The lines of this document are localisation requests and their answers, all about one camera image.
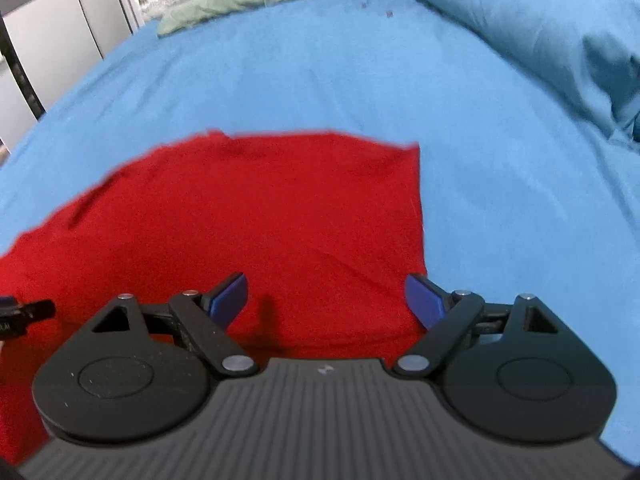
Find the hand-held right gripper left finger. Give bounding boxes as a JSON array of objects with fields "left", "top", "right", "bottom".
[{"left": 91, "top": 272, "right": 259, "bottom": 378}]

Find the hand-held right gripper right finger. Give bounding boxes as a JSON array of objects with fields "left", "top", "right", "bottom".
[{"left": 392, "top": 273, "right": 560, "bottom": 380}]

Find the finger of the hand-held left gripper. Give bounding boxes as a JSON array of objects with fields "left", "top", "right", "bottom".
[{"left": 0, "top": 297, "right": 56, "bottom": 339}]

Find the red cloth garment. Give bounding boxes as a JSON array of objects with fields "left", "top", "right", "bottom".
[{"left": 0, "top": 130, "right": 431, "bottom": 466}]

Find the blue bed sheet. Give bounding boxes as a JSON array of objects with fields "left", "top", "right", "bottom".
[{"left": 0, "top": 0, "right": 640, "bottom": 466}]

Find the grey wardrobe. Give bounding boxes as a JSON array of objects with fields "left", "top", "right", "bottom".
[{"left": 0, "top": 0, "right": 146, "bottom": 153}]

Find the green cloth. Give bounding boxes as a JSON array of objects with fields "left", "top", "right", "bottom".
[{"left": 157, "top": 0, "right": 335, "bottom": 37}]

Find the blue pillow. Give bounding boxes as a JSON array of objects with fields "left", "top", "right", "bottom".
[{"left": 332, "top": 0, "right": 640, "bottom": 146}]

